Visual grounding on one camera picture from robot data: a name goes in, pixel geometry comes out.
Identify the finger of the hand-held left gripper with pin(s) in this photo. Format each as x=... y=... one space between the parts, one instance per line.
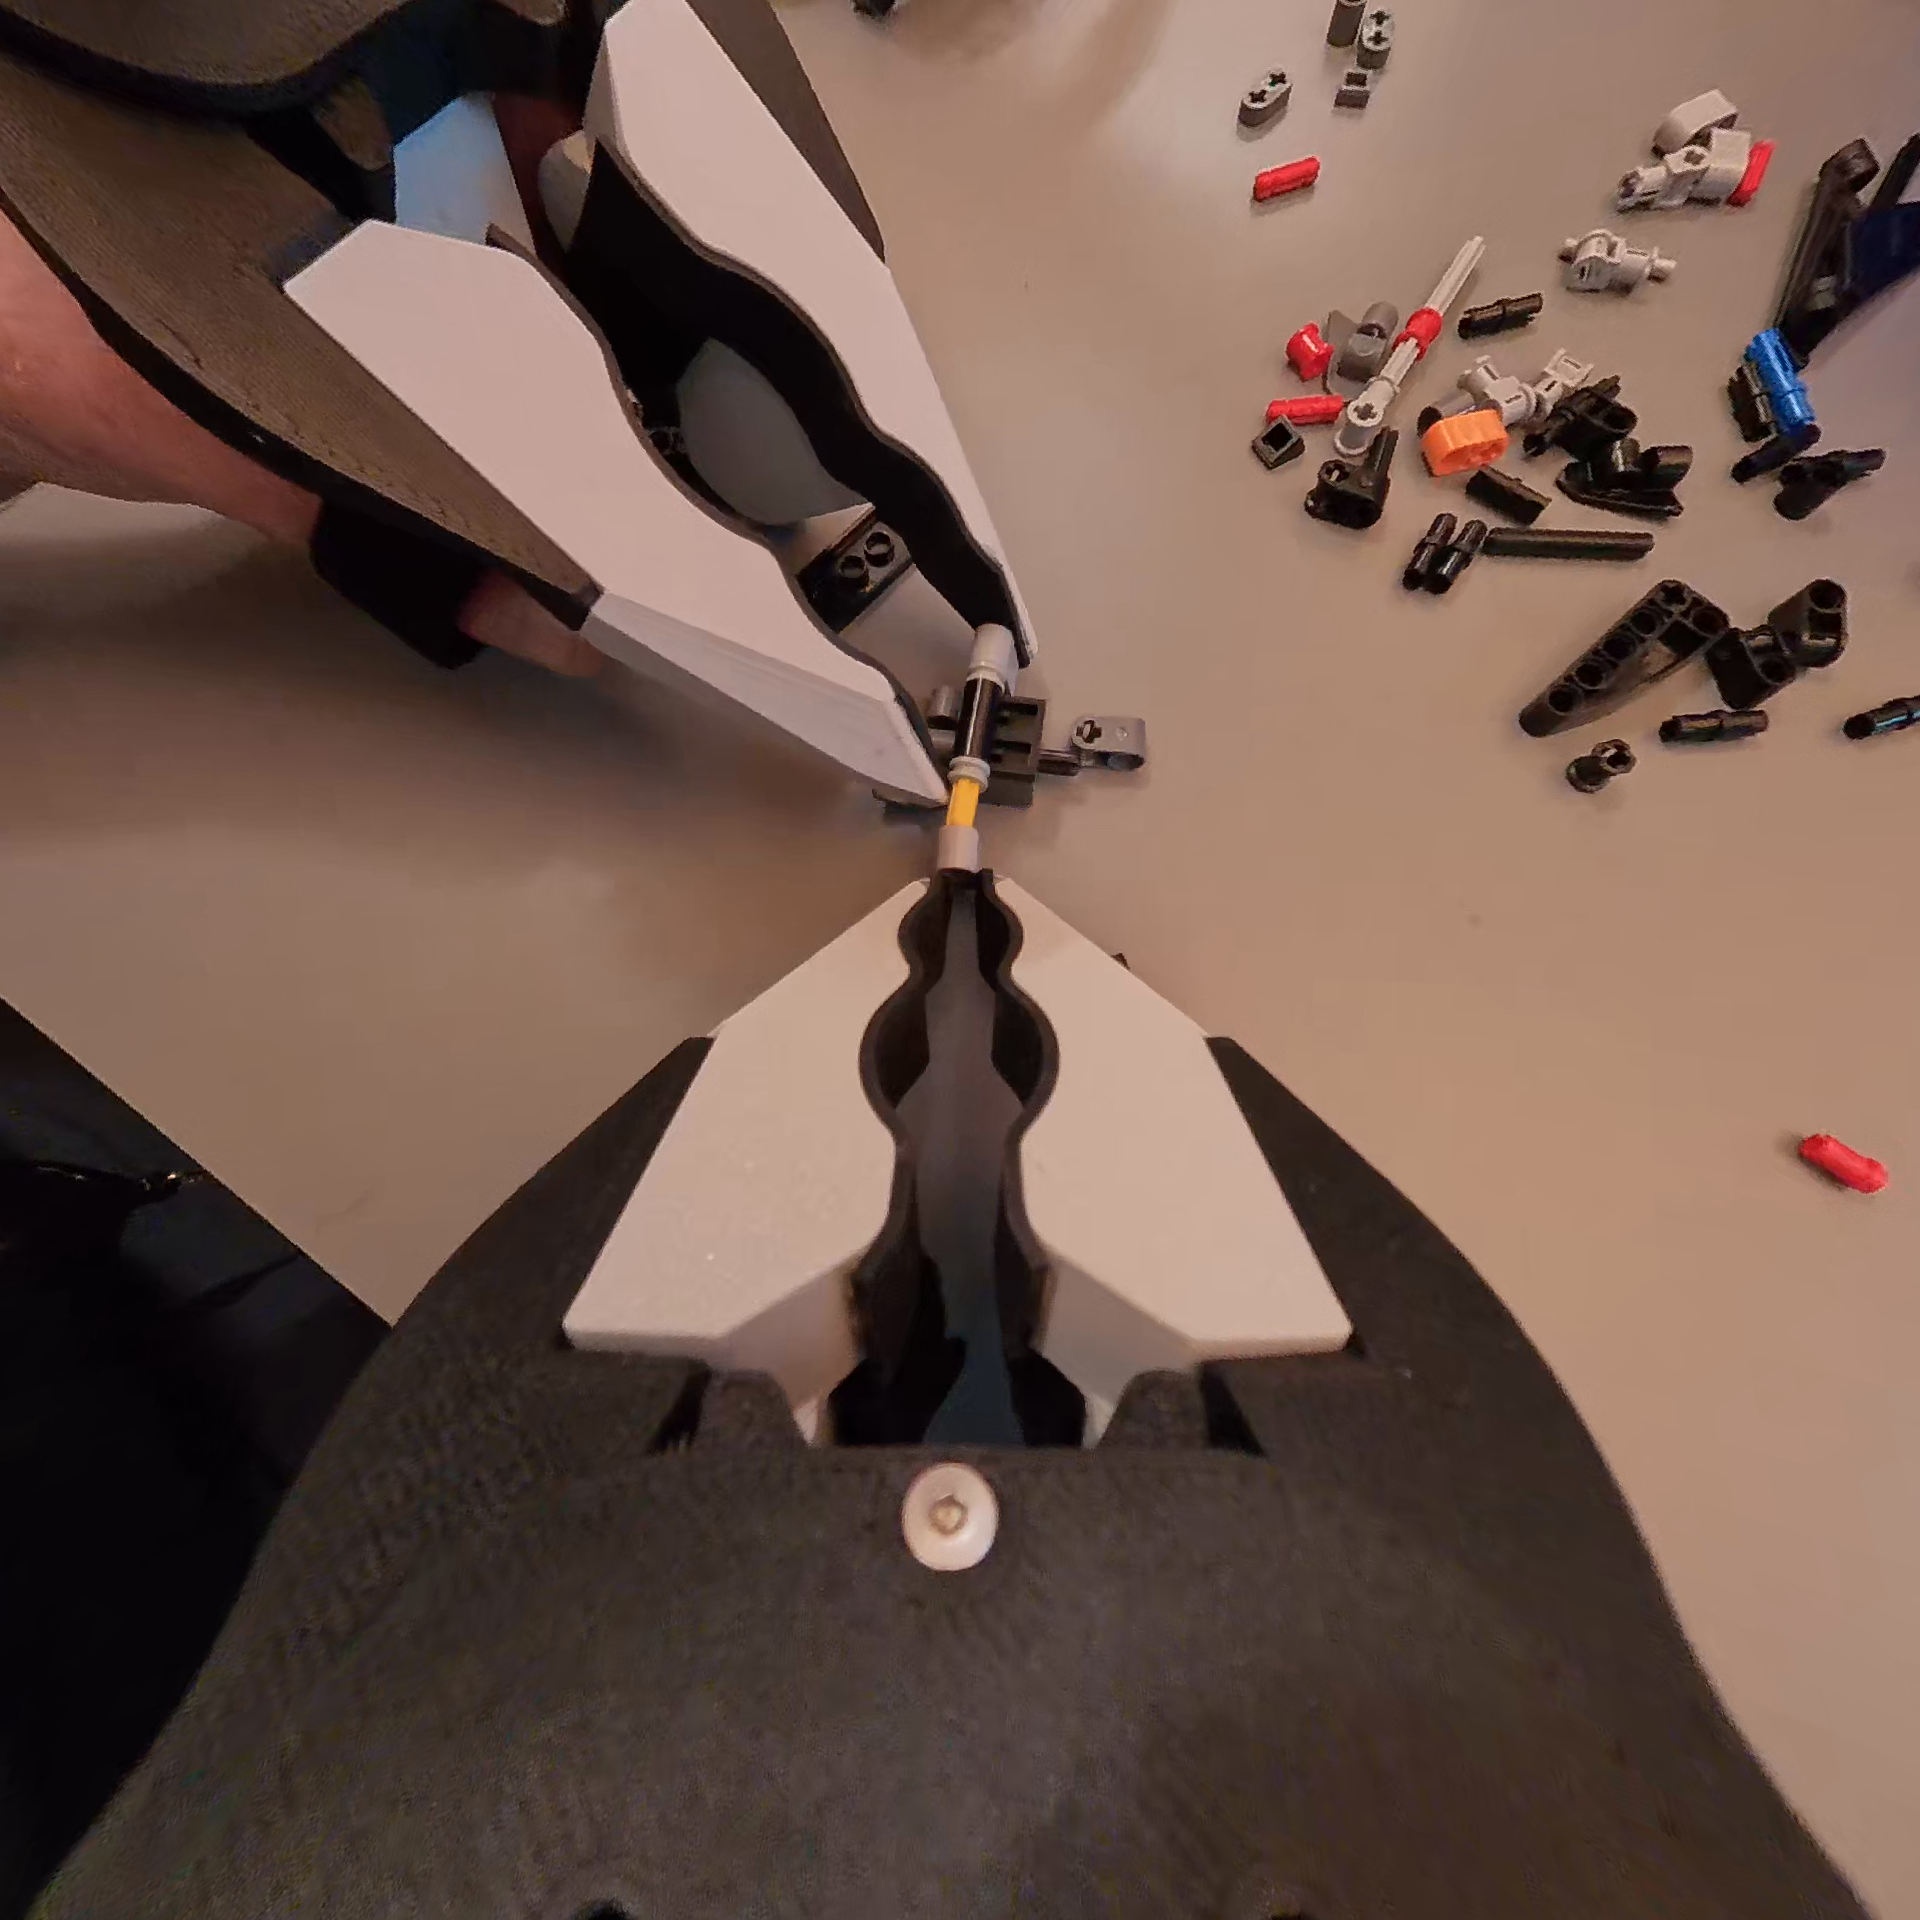
x=495 y=407
x=779 y=239

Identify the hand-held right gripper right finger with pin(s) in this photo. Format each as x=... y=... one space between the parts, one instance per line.
x=1185 y=1200

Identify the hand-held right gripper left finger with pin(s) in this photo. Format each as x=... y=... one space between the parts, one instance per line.
x=735 y=1200

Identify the light grey lego connector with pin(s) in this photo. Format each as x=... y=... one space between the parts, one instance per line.
x=956 y=850

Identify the yellow axle lego assembly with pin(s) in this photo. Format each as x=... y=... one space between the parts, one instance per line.
x=984 y=723

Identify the black triangular lego beam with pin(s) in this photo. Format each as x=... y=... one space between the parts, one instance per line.
x=1620 y=660

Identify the pile of lego pieces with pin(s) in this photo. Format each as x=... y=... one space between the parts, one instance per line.
x=1462 y=444

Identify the black flat lego plate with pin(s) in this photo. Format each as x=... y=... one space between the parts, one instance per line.
x=854 y=567

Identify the red lego pin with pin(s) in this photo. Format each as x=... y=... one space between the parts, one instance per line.
x=1288 y=177

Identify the dark grey double lego connector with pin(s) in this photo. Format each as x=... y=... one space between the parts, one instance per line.
x=1359 y=25

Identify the small red lego bush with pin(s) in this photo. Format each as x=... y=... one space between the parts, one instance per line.
x=1842 y=1160

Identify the person's left hand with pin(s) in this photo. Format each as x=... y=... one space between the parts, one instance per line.
x=122 y=407

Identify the person's legs blue pants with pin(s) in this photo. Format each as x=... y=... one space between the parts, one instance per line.
x=148 y=1348

